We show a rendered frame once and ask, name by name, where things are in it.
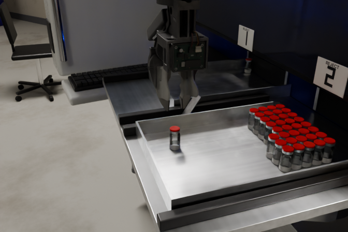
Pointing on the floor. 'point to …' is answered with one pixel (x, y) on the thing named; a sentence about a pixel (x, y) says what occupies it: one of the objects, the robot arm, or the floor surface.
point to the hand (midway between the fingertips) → (174, 101)
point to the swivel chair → (22, 51)
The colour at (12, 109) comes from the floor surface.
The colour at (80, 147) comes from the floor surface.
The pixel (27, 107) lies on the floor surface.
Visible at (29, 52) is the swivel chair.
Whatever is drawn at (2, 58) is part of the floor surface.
